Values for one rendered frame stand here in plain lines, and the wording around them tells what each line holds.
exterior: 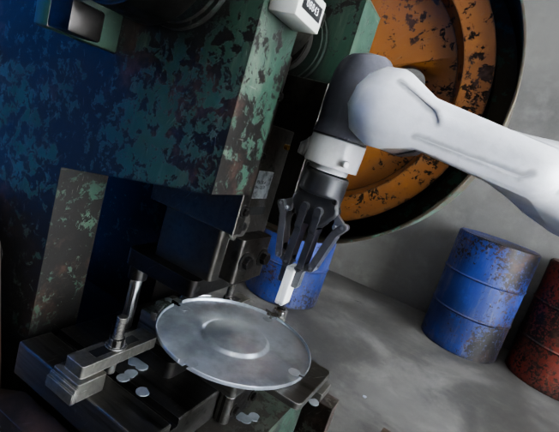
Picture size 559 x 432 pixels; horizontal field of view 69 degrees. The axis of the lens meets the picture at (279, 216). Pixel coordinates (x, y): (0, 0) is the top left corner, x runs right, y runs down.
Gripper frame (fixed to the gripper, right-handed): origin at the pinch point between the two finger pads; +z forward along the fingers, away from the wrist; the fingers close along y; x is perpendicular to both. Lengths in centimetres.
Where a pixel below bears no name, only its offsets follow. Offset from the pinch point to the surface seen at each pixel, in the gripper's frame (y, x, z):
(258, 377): 3.0, -6.7, 13.9
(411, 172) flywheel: 7.0, 33.0, -24.4
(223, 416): -1.4, -4.7, 25.5
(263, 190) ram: -11.1, 2.0, -13.0
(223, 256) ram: -11.0, -4.9, -0.9
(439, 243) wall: 4, 330, 27
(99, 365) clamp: -17.1, -20.2, 18.0
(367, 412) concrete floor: 14, 131, 92
